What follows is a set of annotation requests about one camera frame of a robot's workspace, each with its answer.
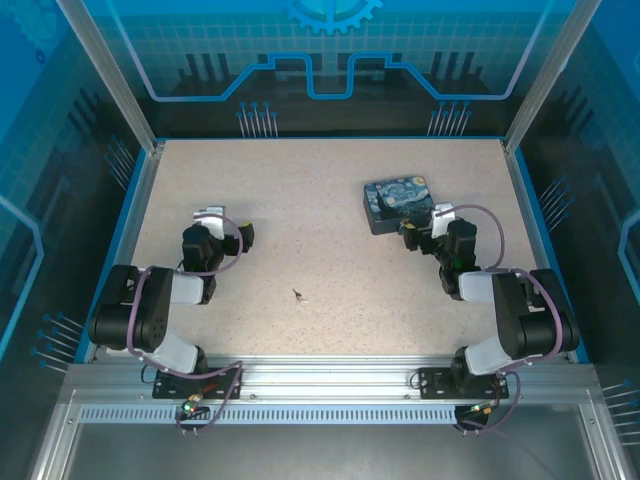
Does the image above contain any starry night printed box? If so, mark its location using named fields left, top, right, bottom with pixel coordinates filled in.
left=363, top=174, right=435, bottom=236

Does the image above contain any blue side trim strip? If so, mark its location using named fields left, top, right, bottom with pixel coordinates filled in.
left=73, top=147, right=151, bottom=364
left=512, top=147, right=592, bottom=364

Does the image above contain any small circuit board with LED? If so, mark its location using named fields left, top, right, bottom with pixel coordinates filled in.
left=180, top=397, right=210, bottom=420
left=467, top=401, right=503, bottom=420

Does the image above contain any grey metal lower tray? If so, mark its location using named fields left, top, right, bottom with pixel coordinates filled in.
left=29, top=389, right=624, bottom=480

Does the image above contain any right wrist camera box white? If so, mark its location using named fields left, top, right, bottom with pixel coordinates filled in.
left=430, top=202, right=457, bottom=239

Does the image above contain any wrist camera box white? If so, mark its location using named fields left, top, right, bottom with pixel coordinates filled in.
left=430, top=202, right=457, bottom=239
left=192, top=205, right=229, bottom=237

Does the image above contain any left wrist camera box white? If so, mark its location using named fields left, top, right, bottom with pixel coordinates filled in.
left=192, top=205, right=229, bottom=237

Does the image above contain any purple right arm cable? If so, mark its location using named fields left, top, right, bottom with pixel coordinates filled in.
left=433, top=203, right=566, bottom=436

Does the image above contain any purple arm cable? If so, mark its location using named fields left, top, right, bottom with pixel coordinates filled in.
left=127, top=213, right=246, bottom=436
left=433, top=203, right=566, bottom=436

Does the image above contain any aluminium side rail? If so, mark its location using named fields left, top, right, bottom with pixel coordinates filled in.
left=501, top=139, right=574, bottom=364
left=82, top=142, right=166, bottom=364

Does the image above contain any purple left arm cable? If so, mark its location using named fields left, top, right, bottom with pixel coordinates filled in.
left=127, top=213, right=246, bottom=436

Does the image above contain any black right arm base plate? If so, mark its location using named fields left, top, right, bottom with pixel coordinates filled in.
left=416, top=366, right=511, bottom=401

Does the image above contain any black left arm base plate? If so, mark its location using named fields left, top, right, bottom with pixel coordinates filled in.
left=151, top=366, right=245, bottom=401

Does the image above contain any aluminium mounting rail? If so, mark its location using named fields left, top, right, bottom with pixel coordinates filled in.
left=64, top=355, right=601, bottom=401

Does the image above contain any slotted grey cable duct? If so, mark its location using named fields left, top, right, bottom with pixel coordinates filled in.
left=77, top=405, right=481, bottom=426

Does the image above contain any aluminium frame post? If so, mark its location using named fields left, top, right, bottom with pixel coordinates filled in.
left=502, top=0, right=587, bottom=154
left=53, top=0, right=167, bottom=154

